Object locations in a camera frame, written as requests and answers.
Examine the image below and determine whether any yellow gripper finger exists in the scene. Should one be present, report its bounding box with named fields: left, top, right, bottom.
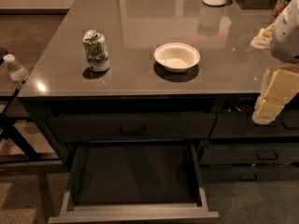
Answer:
left=252, top=96, right=284, bottom=125
left=262, top=63, right=299, bottom=105

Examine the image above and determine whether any green white 7up can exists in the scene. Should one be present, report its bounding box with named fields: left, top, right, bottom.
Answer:
left=82, top=30, right=109, bottom=72

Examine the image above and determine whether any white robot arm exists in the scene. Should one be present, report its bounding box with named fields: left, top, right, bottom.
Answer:
left=252, top=0, right=299, bottom=125

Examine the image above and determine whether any top right drawer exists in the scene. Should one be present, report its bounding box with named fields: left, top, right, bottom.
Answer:
left=210, top=109, right=299, bottom=140

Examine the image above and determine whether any bottom right drawer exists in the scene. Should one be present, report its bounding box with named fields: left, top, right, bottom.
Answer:
left=200, top=165, right=299, bottom=182

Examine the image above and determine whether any middle right drawer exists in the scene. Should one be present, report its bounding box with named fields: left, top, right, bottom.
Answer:
left=199, top=143, right=299, bottom=165

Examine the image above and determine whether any open middle drawer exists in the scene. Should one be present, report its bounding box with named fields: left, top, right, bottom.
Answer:
left=49, top=141, right=219, bottom=224

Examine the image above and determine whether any closed top left drawer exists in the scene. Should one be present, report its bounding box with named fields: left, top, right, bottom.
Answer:
left=47, top=112, right=216, bottom=143

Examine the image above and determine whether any jar of brown snacks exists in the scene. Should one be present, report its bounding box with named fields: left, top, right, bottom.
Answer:
left=269, top=0, right=291, bottom=23

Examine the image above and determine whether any white paper bowl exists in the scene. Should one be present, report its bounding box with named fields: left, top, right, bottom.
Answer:
left=154, top=43, right=200, bottom=73

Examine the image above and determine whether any dark counter cabinet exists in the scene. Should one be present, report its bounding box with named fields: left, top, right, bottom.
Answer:
left=17, top=0, right=299, bottom=185

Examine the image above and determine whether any clear plastic water bottle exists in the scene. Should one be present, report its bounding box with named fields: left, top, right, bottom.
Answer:
left=3, top=54, right=29, bottom=90

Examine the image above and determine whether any dark side table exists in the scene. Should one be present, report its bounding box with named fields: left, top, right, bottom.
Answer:
left=0, top=48, right=59, bottom=163

